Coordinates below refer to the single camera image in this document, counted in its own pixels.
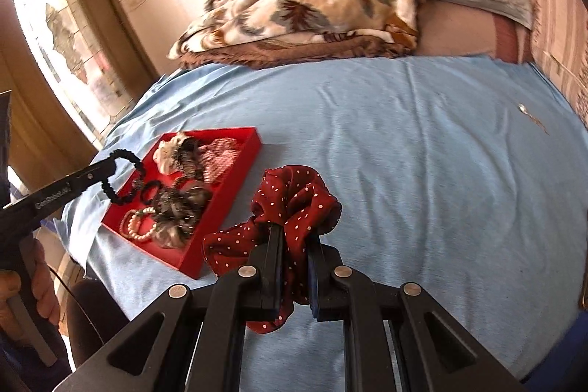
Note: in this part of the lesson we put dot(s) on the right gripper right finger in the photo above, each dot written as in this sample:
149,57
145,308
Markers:
397,339

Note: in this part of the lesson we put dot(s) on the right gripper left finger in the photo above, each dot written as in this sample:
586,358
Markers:
190,339

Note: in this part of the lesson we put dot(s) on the red polka dot scrunchie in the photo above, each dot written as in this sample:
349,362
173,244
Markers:
296,198

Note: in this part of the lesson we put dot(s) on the white floral scrunchie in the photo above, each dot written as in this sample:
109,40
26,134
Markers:
174,154

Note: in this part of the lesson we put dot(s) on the pink striped scrunchie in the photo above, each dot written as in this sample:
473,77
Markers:
217,157

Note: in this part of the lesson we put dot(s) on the person's left hand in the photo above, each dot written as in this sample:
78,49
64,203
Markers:
42,288

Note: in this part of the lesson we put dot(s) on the red rectangular tray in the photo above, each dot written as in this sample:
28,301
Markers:
132,220

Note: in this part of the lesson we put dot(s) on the light blue bed cloth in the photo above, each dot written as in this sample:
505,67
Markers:
442,181

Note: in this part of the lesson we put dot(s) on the stained glass window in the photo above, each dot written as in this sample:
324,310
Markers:
74,64

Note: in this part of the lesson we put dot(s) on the small silver pin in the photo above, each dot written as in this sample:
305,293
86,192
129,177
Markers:
524,110

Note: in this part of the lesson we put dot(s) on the floral leaf print blanket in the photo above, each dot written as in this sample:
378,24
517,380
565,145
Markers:
261,33

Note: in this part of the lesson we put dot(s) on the striped beige pillow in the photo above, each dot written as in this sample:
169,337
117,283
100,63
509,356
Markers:
559,48

